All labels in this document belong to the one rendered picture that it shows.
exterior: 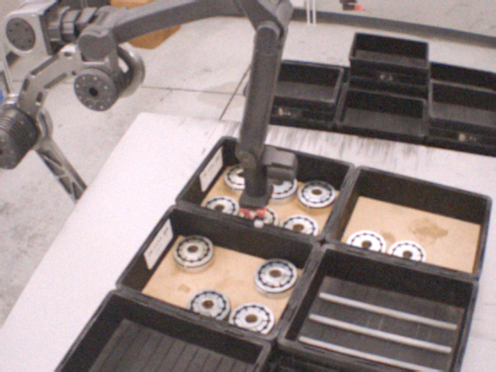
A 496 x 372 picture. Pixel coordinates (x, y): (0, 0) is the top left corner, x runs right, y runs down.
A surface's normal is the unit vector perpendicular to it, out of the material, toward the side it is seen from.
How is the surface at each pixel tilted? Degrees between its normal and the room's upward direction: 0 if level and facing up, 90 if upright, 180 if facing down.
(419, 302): 0
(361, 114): 0
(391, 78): 90
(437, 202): 90
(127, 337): 0
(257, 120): 102
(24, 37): 90
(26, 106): 90
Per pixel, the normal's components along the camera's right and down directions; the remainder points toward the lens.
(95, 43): -0.26, 0.78
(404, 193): -0.40, 0.63
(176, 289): -0.07, -0.74
